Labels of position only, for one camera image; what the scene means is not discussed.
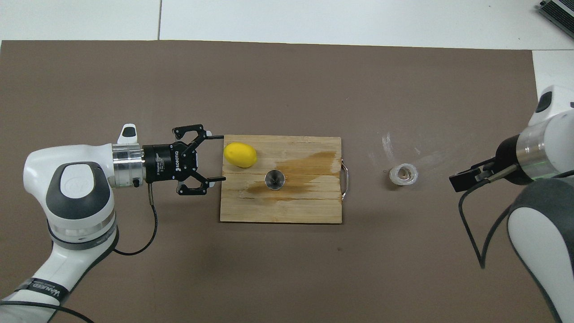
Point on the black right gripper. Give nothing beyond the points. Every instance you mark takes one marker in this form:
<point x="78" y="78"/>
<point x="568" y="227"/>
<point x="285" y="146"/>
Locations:
<point x="511" y="163"/>

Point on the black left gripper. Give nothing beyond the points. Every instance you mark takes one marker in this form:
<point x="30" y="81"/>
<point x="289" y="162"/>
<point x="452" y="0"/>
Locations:
<point x="168" y="162"/>

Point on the yellow lemon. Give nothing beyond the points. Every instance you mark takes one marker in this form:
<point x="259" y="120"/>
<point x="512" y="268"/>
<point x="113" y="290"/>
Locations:
<point x="240" y="154"/>

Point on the grey electronic device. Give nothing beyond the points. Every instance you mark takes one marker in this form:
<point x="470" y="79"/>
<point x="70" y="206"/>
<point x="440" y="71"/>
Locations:
<point x="560" y="11"/>

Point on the brown paper table mat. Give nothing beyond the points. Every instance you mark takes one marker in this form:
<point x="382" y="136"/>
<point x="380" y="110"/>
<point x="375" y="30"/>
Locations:
<point x="134" y="98"/>

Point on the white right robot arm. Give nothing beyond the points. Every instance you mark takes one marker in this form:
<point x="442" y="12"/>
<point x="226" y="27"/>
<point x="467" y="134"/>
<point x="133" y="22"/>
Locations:
<point x="547" y="233"/>

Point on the wooden cutting board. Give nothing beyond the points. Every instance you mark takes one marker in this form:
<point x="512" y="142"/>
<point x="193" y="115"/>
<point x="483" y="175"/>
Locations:
<point x="314" y="206"/>

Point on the steel double jigger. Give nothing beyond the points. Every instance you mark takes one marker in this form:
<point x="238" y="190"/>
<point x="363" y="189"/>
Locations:
<point x="274" y="179"/>

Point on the small clear glass cup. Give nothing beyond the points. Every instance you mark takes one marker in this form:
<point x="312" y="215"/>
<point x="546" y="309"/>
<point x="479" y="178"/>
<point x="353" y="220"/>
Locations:
<point x="403" y="175"/>

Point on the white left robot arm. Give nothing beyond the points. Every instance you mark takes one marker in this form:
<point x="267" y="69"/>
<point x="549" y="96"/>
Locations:
<point x="76" y="193"/>

